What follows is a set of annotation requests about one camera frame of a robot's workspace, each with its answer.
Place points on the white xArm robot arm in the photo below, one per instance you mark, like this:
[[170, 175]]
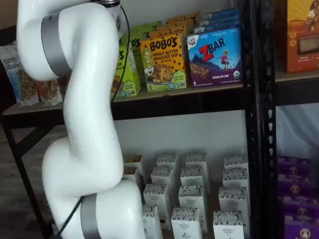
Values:
[[87, 112]]

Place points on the brown shelf board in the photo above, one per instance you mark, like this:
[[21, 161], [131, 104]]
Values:
[[296, 76], [174, 93]]

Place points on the white botanical print box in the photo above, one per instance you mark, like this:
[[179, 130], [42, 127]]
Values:
[[235, 161], [233, 201], [196, 160], [191, 199], [150, 224], [167, 161], [192, 176], [162, 178], [235, 179], [155, 199], [185, 226], [228, 229]]

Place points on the green Bobo's apple pie box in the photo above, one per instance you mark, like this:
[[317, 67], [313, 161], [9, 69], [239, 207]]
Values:
[[136, 43], [147, 28], [128, 82]]

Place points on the orange Bobo's peanut butter box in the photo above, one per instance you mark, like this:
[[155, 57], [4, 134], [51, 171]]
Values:
[[163, 64], [177, 25], [183, 17], [169, 32]]

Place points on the blue purple ZBar box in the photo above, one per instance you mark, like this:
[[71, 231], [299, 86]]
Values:
[[221, 13], [214, 59], [219, 20], [216, 27]]

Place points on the black metal shelf rack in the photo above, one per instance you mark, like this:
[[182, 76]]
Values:
[[253, 124], [269, 124]]

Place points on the purple snack box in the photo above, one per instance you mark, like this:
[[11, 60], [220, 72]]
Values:
[[294, 166], [301, 230], [300, 209], [294, 186]]

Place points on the orange illustrated cereal box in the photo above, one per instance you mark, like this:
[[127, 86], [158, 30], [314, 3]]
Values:
[[302, 37]]

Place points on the white organic pantry cartons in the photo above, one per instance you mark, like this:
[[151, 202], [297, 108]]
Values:
[[214, 181]]

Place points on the white granola bag red label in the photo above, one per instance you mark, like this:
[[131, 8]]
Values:
[[64, 85], [48, 92]]

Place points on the blue Purely Elizabeth granola bag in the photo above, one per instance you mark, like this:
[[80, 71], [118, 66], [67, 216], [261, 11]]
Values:
[[17, 82]]

